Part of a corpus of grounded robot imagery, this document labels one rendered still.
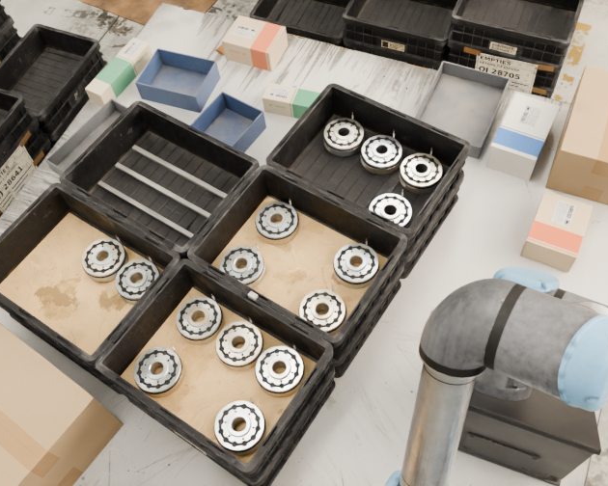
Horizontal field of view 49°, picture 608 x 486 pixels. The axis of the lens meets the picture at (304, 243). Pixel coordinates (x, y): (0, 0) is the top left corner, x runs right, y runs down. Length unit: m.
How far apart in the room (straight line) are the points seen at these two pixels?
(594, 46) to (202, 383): 2.43
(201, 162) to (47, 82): 1.16
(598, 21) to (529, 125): 1.62
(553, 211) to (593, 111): 0.28
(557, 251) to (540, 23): 1.14
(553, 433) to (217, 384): 0.67
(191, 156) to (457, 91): 0.80
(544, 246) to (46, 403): 1.16
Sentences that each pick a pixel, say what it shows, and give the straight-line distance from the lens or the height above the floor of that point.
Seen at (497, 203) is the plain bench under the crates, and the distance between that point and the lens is 1.84.
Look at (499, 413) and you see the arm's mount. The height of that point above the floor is 0.98.
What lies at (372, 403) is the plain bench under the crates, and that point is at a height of 0.70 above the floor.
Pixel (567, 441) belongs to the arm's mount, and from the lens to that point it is 1.31.
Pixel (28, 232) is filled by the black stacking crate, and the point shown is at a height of 0.88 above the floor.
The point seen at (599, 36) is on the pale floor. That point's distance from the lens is 3.39.
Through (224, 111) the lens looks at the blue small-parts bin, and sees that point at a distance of 2.04.
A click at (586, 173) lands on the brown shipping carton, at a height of 0.80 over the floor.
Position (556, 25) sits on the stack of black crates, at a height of 0.49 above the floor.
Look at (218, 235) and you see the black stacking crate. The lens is 1.56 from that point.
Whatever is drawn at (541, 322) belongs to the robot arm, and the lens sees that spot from 0.86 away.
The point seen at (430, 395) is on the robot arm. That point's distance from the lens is 0.98.
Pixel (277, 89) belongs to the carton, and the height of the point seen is 0.76.
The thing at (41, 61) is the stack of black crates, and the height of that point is 0.38.
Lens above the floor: 2.20
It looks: 59 degrees down
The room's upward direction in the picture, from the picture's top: 8 degrees counter-clockwise
